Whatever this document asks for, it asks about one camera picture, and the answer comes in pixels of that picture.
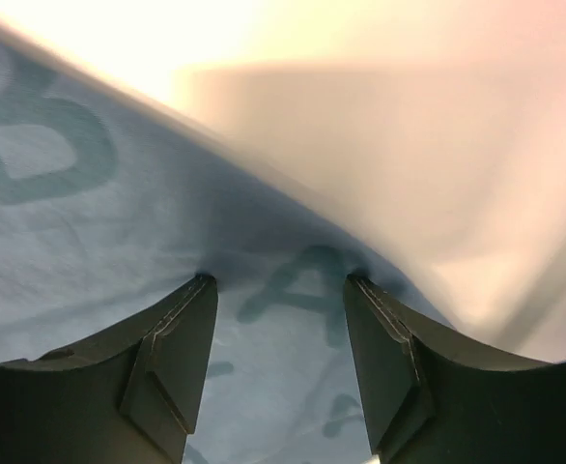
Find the blue cartoon print pillowcase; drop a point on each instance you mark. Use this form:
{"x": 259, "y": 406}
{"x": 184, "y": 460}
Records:
{"x": 104, "y": 212}

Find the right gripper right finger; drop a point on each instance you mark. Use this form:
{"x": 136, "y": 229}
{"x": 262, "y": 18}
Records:
{"x": 432, "y": 395}

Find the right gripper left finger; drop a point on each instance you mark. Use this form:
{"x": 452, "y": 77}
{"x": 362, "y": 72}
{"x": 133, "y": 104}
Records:
{"x": 127, "y": 394}

